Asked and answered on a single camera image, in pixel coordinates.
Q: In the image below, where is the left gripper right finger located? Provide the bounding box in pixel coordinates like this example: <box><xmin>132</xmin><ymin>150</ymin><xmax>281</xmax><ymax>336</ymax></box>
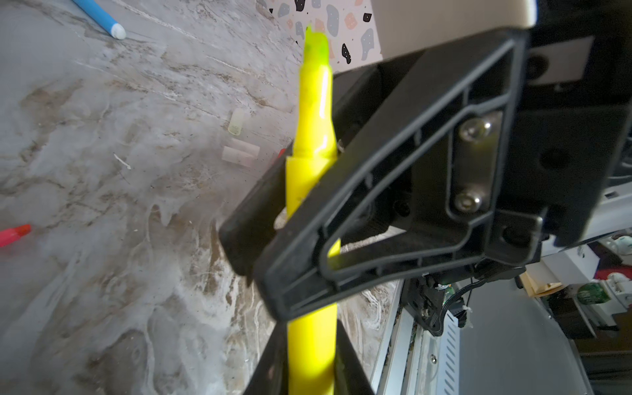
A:
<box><xmin>335</xmin><ymin>319</ymin><xmax>375</xmax><ymax>395</ymax></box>

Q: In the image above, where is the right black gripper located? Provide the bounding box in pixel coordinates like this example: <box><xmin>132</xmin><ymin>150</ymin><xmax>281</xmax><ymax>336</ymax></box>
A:
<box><xmin>500</xmin><ymin>1</ymin><xmax>631</xmax><ymax>247</ymax></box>

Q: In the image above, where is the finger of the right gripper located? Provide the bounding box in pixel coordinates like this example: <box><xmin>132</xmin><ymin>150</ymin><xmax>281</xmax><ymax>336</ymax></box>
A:
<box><xmin>253</xmin><ymin>29</ymin><xmax>545</xmax><ymax>322</ymax></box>
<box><xmin>218</xmin><ymin>65</ymin><xmax>380</xmax><ymax>284</ymax></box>

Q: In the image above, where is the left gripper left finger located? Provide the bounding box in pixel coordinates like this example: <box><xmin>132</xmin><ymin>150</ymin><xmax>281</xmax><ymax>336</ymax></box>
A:
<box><xmin>244</xmin><ymin>323</ymin><xmax>288</xmax><ymax>395</ymax></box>

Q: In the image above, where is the yellow highlighter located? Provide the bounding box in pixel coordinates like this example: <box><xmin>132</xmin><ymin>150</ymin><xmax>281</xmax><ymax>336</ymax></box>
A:
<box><xmin>286</xmin><ymin>27</ymin><xmax>337</xmax><ymax>394</ymax></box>

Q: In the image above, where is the blue highlighter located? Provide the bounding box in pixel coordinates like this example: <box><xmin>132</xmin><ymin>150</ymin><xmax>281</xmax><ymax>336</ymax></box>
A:
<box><xmin>72</xmin><ymin>0</ymin><xmax>127</xmax><ymax>40</ymax></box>

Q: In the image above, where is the clear greenish pen cap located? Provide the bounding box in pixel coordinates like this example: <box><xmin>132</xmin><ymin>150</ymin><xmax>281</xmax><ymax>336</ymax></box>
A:
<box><xmin>227</xmin><ymin>108</ymin><xmax>248</xmax><ymax>136</ymax></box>

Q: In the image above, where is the pink highlighter near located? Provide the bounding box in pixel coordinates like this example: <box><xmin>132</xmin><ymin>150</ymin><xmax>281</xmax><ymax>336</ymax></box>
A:
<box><xmin>0</xmin><ymin>225</ymin><xmax>31</xmax><ymax>247</ymax></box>

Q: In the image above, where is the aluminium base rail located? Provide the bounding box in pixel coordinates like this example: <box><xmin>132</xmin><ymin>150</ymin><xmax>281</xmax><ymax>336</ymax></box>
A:
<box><xmin>370</xmin><ymin>281</ymin><xmax>460</xmax><ymax>394</ymax></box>

